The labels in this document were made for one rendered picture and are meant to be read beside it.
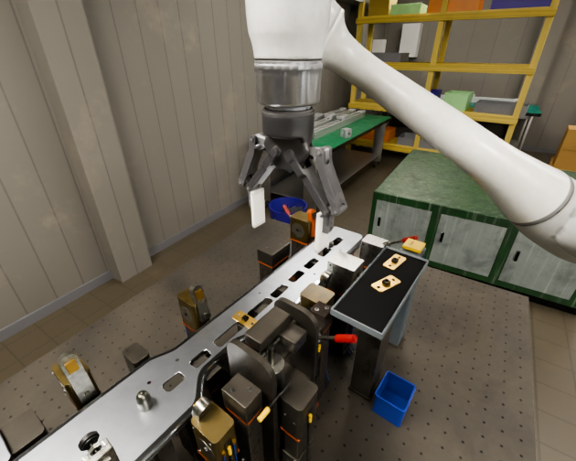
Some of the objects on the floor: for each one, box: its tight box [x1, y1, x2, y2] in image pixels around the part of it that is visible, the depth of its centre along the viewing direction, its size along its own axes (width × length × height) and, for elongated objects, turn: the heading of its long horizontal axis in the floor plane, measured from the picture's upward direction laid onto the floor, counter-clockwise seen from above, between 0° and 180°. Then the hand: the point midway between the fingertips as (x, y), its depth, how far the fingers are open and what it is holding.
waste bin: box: [269, 197, 307, 224], centre depth 309 cm, size 41×38×48 cm
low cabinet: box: [368, 149, 576, 316], centre depth 309 cm, size 168×158×66 cm
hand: (287, 230), depth 55 cm, fingers open, 13 cm apart
